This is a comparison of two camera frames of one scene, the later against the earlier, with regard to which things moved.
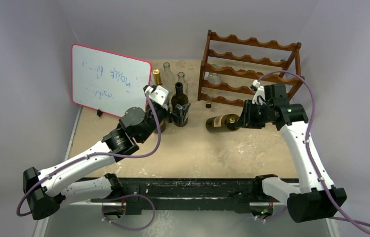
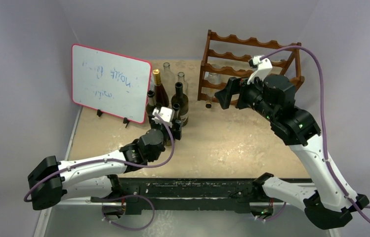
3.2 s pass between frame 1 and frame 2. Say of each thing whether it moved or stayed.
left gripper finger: moved
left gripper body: moved
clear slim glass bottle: stayed
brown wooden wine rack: stayed
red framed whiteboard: stayed
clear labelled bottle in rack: stayed
